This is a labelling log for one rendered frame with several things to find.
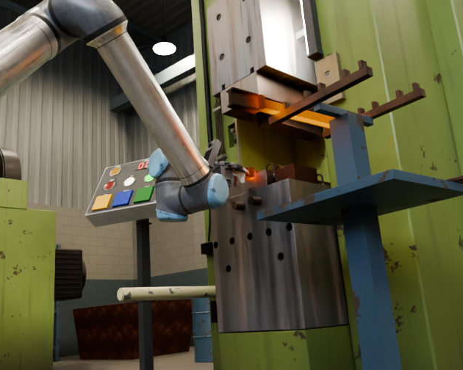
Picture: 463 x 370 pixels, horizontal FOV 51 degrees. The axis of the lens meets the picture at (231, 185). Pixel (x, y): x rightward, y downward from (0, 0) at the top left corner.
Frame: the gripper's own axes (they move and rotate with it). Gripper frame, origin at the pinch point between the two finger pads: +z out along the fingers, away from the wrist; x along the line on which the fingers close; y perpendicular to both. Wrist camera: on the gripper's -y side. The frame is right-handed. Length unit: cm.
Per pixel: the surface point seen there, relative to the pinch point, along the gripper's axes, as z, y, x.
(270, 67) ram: 6.4, -36.3, 11.9
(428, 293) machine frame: 19, 46, 49
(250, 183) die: 3.0, 4.0, -0.5
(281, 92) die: 16.3, -31.0, 7.5
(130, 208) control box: -17, 4, -48
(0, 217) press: 64, -82, -474
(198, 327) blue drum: 274, 62, -382
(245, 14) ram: 4, -61, 5
